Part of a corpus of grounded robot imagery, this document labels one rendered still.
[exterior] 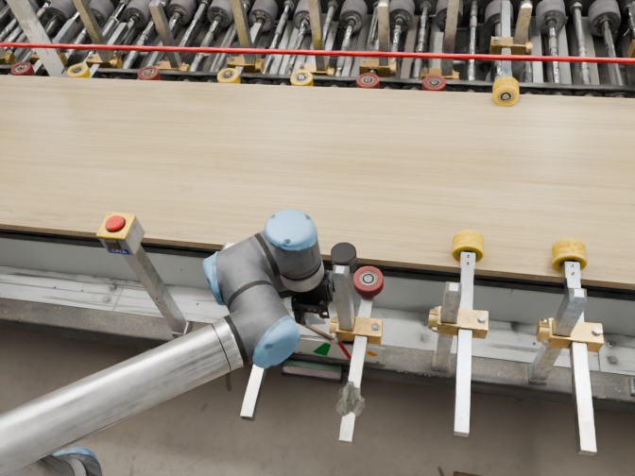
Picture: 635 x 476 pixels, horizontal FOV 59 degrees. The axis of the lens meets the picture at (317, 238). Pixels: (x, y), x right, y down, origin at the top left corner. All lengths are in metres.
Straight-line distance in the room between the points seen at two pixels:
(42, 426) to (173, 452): 1.49
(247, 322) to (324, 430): 1.40
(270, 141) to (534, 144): 0.83
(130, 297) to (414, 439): 1.16
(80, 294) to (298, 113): 0.96
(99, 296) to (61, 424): 1.14
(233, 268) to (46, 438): 0.38
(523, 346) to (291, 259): 0.93
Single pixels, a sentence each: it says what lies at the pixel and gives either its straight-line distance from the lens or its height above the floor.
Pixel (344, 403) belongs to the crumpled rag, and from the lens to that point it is 1.39.
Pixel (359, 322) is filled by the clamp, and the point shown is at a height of 0.87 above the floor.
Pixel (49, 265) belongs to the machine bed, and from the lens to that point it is 2.17.
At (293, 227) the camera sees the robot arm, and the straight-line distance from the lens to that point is 1.02.
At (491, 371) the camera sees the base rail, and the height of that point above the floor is 0.70.
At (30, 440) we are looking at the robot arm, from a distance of 0.95.
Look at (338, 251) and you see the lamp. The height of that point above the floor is 1.13.
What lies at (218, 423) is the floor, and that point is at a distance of 2.39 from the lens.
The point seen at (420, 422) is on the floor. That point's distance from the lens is 2.30.
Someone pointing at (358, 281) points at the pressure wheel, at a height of 0.91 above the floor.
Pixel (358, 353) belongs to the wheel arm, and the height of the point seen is 0.86.
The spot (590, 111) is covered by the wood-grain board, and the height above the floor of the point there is 0.90.
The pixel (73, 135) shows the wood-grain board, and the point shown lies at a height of 0.90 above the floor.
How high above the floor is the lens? 2.18
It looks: 53 degrees down
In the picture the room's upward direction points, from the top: 10 degrees counter-clockwise
